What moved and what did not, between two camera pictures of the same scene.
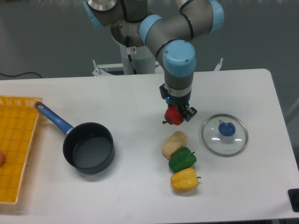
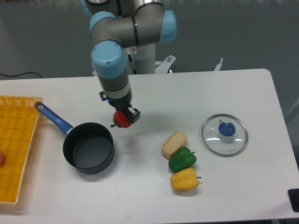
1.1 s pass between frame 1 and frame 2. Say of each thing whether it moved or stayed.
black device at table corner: stayed
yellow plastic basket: stayed
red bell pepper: moved
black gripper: moved
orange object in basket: stayed
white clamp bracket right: stayed
